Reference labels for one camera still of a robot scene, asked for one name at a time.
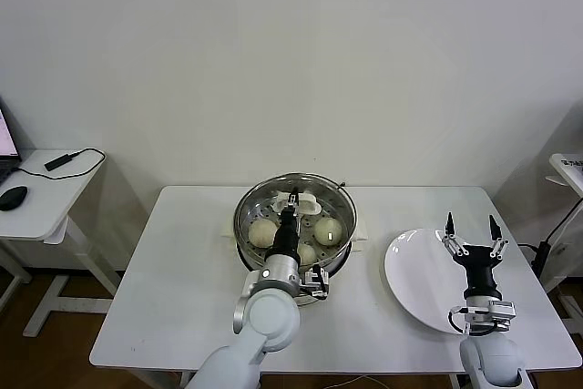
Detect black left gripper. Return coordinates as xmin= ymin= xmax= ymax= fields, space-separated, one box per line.
xmin=271 ymin=186 xmax=302 ymax=265

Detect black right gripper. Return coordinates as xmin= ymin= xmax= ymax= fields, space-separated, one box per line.
xmin=440 ymin=211 xmax=511 ymax=302

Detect round glass lid white handle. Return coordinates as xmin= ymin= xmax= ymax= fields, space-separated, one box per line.
xmin=233 ymin=173 xmax=357 ymax=271

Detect white steamed baozi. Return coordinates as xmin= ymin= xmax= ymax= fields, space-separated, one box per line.
xmin=296 ymin=242 xmax=319 ymax=268
xmin=313 ymin=217 xmax=345 ymax=247
xmin=248 ymin=219 xmax=279 ymax=249

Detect stainless steel steamer basket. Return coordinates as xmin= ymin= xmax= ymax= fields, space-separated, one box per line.
xmin=233 ymin=173 xmax=357 ymax=277

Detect large white round plate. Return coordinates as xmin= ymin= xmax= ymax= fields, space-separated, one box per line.
xmin=384 ymin=228 xmax=505 ymax=335

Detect cream electric cooker base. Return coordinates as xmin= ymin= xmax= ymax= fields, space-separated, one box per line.
xmin=220 ymin=213 xmax=370 ymax=311

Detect white stand with label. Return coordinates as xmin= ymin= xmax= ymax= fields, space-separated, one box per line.
xmin=544 ymin=153 xmax=583 ymax=324

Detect black rectangular adapter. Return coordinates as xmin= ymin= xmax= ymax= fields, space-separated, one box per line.
xmin=43 ymin=151 xmax=77 ymax=172

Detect white side desk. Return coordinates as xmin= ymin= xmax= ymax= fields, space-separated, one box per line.
xmin=0 ymin=148 xmax=124 ymax=339

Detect black computer mouse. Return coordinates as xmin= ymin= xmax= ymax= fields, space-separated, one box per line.
xmin=0 ymin=185 xmax=29 ymax=212

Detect black laptop computer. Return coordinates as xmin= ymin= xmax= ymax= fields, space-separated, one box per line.
xmin=0 ymin=97 xmax=23 ymax=185

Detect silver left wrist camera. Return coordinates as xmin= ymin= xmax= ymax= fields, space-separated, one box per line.
xmin=300 ymin=268 xmax=330 ymax=302

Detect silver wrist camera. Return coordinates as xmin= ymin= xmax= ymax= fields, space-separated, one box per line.
xmin=448 ymin=298 xmax=518 ymax=334
xmin=300 ymin=268 xmax=330 ymax=302

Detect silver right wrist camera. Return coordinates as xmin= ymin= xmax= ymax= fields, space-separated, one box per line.
xmin=448 ymin=298 xmax=518 ymax=334

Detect white floor cable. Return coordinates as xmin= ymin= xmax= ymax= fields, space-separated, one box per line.
xmin=318 ymin=374 xmax=393 ymax=389

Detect thin black desk cable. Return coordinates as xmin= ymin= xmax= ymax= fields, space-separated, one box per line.
xmin=8 ymin=147 xmax=107 ymax=179

